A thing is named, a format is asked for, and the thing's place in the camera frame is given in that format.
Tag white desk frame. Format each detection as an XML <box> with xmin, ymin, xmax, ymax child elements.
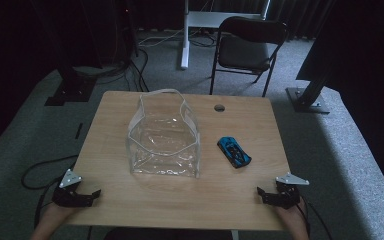
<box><xmin>179</xmin><ymin>0</ymin><xmax>271</xmax><ymax>70</ymax></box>

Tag black folding chair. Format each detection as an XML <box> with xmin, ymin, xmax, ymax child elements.
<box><xmin>209</xmin><ymin>15</ymin><xmax>289</xmax><ymax>98</ymax></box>

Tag white floor cable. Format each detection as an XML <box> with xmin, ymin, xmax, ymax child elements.
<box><xmin>137</xmin><ymin>27</ymin><xmax>185</xmax><ymax>48</ymax></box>

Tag person's left hand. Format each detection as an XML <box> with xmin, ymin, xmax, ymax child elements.
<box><xmin>40</xmin><ymin>201</ymin><xmax>80</xmax><ymax>228</ymax></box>

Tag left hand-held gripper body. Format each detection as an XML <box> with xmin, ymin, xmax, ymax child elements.
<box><xmin>51</xmin><ymin>168</ymin><xmax>93</xmax><ymax>208</ymax></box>

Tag black cloth panel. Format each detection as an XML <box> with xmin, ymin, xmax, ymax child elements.
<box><xmin>295</xmin><ymin>0</ymin><xmax>384</xmax><ymax>209</ymax></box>

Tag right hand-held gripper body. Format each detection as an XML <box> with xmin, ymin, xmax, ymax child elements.
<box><xmin>263</xmin><ymin>171</ymin><xmax>310</xmax><ymax>210</ymax></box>

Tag bundle of black floor cables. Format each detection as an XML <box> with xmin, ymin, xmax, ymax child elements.
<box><xmin>73</xmin><ymin>46</ymin><xmax>150</xmax><ymax>93</ymax></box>

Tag person's right hand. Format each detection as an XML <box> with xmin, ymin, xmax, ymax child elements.
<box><xmin>274</xmin><ymin>199</ymin><xmax>310</xmax><ymax>231</ymax></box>

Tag clear plastic bag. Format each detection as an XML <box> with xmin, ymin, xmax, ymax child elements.
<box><xmin>125</xmin><ymin>88</ymin><xmax>202</xmax><ymax>179</ymax></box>

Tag black metal stand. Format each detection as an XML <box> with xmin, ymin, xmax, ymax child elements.
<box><xmin>44</xmin><ymin>0</ymin><xmax>97</xmax><ymax>107</ymax></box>
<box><xmin>285</xmin><ymin>49</ymin><xmax>335</xmax><ymax>115</ymax></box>

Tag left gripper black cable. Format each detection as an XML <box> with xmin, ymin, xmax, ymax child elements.
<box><xmin>21</xmin><ymin>154</ymin><xmax>80</xmax><ymax>231</ymax></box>

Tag blue toy car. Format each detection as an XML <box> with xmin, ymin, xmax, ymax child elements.
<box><xmin>216</xmin><ymin>135</ymin><xmax>253</xmax><ymax>170</ymax></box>

